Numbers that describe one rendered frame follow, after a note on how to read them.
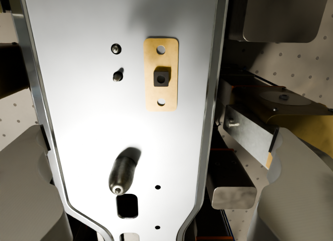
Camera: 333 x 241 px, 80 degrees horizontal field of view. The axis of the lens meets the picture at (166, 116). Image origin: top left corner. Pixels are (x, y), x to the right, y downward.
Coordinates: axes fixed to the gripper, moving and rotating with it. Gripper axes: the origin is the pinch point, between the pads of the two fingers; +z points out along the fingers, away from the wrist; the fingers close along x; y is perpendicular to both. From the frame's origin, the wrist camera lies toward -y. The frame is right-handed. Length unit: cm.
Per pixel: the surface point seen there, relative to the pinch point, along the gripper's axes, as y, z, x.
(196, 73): 0.6, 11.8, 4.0
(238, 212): 60, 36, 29
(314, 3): -6.8, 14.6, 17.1
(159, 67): 0.0, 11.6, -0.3
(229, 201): 21.3, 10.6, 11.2
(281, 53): 4, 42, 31
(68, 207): 21.0, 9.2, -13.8
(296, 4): -6.6, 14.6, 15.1
